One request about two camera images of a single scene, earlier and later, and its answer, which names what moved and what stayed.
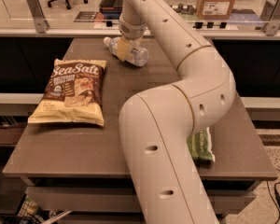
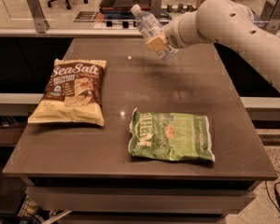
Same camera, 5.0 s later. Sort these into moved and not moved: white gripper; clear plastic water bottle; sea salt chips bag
Moved: white gripper; clear plastic water bottle
Not moved: sea salt chips bag
